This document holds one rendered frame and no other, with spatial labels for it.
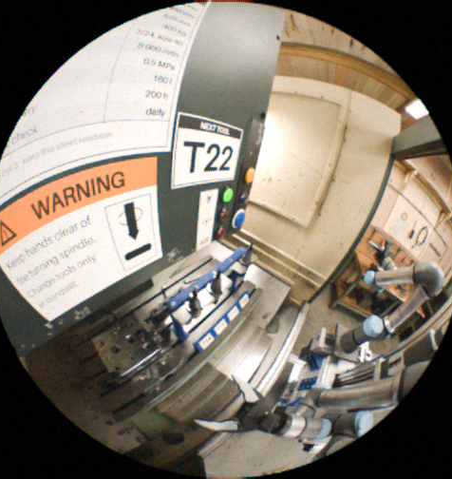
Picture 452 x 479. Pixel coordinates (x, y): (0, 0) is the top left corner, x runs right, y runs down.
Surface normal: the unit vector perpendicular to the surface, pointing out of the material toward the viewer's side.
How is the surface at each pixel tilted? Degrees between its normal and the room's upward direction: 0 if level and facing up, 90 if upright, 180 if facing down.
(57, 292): 90
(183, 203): 90
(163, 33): 90
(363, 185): 90
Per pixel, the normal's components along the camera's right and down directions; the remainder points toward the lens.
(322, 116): -0.61, 0.37
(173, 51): 0.77, 0.47
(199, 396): 0.08, -0.74
